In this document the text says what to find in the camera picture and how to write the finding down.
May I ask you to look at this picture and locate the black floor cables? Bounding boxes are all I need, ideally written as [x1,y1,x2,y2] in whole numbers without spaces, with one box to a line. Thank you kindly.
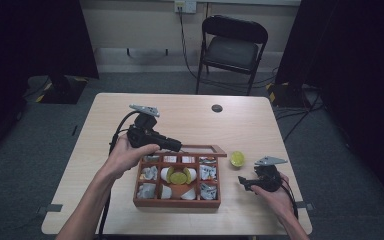
[273,91,326,143]

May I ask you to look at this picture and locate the crumpled silver wrapper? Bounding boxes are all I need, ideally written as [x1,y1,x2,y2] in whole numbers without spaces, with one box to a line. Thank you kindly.
[136,182,157,200]
[140,165,159,181]

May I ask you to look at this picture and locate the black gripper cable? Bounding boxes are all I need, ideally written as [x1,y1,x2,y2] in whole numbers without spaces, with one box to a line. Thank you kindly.
[279,174,300,221]
[97,110,140,240]

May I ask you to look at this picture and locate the black curtain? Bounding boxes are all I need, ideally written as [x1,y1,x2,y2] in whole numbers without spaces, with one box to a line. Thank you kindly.
[274,0,384,161]
[0,0,100,101]

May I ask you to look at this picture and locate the person's right hand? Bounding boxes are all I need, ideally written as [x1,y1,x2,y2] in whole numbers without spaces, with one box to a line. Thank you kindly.
[250,172,297,220]

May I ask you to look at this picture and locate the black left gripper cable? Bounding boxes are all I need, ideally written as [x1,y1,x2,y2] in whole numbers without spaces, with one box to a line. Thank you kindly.
[97,110,140,240]

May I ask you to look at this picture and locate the yellow-green round cup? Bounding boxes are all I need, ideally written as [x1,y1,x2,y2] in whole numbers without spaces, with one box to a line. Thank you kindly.
[165,165,193,185]

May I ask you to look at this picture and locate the person's left hand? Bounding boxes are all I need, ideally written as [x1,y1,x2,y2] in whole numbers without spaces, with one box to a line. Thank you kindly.
[104,135,161,181]

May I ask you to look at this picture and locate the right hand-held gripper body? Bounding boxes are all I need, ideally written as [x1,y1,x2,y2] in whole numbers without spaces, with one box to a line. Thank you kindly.
[253,155,289,193]

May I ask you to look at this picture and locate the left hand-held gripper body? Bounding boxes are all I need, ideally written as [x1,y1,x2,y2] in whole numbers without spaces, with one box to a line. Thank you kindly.
[126,103,164,152]

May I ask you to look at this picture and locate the grey table bracket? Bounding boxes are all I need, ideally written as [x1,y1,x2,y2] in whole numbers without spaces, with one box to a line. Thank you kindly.
[37,203,64,215]
[294,201,315,212]

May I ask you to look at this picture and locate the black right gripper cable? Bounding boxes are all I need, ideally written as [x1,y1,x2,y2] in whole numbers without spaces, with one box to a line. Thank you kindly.
[279,174,300,221]

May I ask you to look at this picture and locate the yellow-green ball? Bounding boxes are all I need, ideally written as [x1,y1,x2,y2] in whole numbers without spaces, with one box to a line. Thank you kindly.
[229,150,247,168]

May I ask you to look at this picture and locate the wooden compartment box with lid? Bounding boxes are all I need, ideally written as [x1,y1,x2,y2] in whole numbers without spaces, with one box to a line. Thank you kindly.
[133,144,228,209]

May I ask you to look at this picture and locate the grey printed packet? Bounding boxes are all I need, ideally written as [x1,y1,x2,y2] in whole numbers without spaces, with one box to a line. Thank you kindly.
[199,182,218,201]
[199,164,218,181]

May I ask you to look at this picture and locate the white wall outlet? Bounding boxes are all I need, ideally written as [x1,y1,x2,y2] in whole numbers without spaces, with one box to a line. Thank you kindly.
[174,0,198,15]

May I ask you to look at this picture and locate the black stand base striped tape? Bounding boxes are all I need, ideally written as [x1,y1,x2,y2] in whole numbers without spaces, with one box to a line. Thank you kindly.
[34,73,90,105]
[265,80,316,108]

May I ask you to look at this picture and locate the black folding chair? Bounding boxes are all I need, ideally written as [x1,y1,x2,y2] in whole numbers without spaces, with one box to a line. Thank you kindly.
[195,14,270,97]

